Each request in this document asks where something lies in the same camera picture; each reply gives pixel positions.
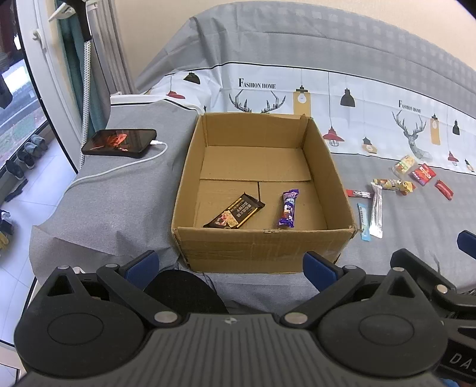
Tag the yellow blue cloth item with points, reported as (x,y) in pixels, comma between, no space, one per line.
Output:
(3,234)

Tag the small red snack packet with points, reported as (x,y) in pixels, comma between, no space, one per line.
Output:
(443,189)

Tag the black snack bar packet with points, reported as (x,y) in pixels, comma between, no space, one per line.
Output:
(234,213)

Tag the dark round object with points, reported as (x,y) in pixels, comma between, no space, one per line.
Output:
(182,290)

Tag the grey curtain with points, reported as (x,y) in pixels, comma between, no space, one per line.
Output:
(111,48)

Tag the brown cardboard box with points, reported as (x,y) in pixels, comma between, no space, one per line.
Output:
(253,163)

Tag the green curtain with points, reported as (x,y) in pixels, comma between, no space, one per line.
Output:
(70,74)

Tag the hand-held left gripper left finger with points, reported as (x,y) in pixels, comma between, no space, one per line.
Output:
(143,266)

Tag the green white cracker packet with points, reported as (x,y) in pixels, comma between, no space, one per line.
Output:
(404,165)

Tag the printed grey bed sheet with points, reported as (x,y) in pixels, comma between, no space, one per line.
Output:
(334,44)

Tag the black smartphone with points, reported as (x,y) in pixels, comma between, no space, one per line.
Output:
(119,143)

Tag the white furniture edge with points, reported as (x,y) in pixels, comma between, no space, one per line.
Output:
(126,98)

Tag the grey shoe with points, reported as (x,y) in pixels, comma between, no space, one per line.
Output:
(31,149)
(39,142)

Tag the white window frame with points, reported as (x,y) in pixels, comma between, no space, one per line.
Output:
(44,82)

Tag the yellow snack bar packet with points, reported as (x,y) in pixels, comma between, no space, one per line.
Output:
(392,184)

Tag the silver stick packet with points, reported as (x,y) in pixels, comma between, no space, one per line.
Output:
(376,216)

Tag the white plastic hanger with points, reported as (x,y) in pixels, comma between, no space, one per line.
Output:
(59,12)

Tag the red black stick packet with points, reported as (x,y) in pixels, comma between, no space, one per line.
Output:
(357,193)

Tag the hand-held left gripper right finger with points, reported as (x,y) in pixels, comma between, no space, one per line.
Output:
(316,266)

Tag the dark shoe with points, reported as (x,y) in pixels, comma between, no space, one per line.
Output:
(24,159)
(15,171)

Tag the red spicy snack packet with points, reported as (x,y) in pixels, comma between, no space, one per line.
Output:
(422,174)

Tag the blue stick packet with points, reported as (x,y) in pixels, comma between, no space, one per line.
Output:
(363,223)

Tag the hanging dark garment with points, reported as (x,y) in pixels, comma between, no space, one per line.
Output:
(5,89)

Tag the purple snack packet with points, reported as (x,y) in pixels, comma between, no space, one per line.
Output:
(288,210)

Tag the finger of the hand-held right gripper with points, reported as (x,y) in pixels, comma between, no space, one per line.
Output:
(467,242)
(412,260)

